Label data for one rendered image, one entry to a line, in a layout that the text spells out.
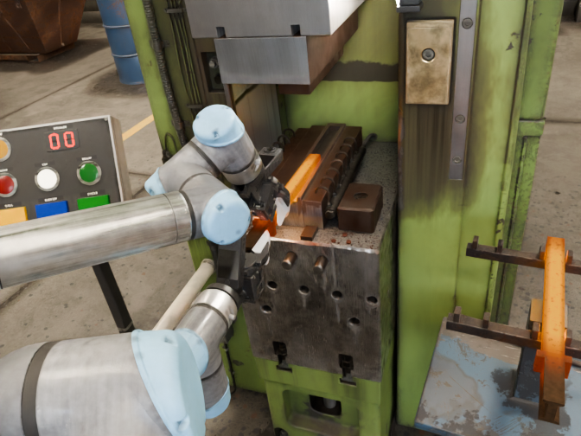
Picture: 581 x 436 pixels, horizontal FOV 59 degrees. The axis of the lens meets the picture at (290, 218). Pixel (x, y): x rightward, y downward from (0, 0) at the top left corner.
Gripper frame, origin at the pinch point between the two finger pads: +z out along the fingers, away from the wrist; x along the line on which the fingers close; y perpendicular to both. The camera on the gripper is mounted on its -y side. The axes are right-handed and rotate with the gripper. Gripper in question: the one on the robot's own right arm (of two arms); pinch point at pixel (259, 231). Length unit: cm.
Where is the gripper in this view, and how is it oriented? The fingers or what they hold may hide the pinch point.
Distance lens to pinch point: 106.1
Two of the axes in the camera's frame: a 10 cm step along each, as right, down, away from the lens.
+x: 9.4, 0.9, -3.4
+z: 3.3, -5.3, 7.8
